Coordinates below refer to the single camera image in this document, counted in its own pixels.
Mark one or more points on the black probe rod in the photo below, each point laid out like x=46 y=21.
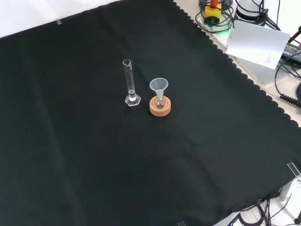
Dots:
x=295 y=35

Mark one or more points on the pale board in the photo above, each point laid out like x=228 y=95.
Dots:
x=256 y=44

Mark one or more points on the black bench cloth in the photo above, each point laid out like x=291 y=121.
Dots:
x=94 y=146

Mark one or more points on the clear acrylic clip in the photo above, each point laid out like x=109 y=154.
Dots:
x=294 y=169

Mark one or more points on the black tripod foot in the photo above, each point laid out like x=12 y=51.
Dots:
x=297 y=220

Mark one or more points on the grey tape strip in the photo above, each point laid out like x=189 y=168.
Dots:
x=181 y=223
x=59 y=22

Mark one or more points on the white box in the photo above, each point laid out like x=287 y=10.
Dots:
x=263 y=73

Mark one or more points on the black power adapter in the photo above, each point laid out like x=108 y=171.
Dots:
x=292 y=53

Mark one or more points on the aluminium bracket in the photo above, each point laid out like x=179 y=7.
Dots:
x=289 y=188

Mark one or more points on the clear plastic funnel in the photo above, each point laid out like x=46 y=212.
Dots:
x=158 y=84

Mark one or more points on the clear glass graduated cylinder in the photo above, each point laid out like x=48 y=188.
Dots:
x=129 y=77

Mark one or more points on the yellow stop button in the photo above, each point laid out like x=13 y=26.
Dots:
x=212 y=13

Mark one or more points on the small round-bottom glass flask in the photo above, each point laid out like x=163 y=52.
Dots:
x=160 y=105

